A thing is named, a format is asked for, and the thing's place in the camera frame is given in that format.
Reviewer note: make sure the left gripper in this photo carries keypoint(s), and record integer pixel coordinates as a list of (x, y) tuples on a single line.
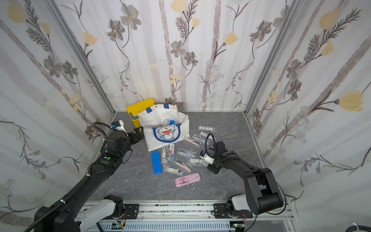
[(140, 136)]

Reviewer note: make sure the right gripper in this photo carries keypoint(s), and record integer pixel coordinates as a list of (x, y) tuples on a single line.
[(216, 161)]

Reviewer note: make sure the clear long compass case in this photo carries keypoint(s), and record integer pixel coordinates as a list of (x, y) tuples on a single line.
[(205, 163)]

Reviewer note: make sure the white canvas cartoon tote bag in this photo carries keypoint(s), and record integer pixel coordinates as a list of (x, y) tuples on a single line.
[(152, 118)]

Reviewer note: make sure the blue compass case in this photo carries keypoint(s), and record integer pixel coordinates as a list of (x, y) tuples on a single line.
[(156, 162)]

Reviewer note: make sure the clear case with red label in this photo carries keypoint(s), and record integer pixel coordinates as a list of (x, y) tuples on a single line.
[(171, 152)]

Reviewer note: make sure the pink compass set case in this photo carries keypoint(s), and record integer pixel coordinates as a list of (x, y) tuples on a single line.
[(187, 180)]

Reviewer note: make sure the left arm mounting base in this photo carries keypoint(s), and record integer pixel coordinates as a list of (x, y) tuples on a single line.
[(122, 210)]

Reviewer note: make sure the right arm mounting base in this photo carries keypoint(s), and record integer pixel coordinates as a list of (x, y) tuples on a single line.
[(227, 211)]

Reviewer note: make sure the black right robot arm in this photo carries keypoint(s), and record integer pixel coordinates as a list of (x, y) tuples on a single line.
[(262, 192)]

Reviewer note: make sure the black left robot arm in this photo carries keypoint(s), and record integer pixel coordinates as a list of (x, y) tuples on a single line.
[(65, 215)]

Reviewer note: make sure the clear case with pink compass centre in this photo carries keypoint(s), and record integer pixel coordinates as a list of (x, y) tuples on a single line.
[(182, 164)]

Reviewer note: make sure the yellow plastic lidded box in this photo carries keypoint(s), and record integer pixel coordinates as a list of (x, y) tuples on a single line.
[(134, 110)]

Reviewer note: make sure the clear case small lower centre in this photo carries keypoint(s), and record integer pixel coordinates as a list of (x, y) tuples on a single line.
[(173, 170)]

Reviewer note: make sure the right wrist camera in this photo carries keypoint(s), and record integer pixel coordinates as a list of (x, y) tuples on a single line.
[(205, 156)]

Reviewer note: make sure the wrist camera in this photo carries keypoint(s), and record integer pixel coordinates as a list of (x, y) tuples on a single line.
[(118, 125), (205, 156)]

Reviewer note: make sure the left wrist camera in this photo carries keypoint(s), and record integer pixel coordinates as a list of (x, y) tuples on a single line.
[(118, 125)]

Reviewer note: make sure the aluminium front rail frame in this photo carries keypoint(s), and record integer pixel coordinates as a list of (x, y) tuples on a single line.
[(191, 216)]

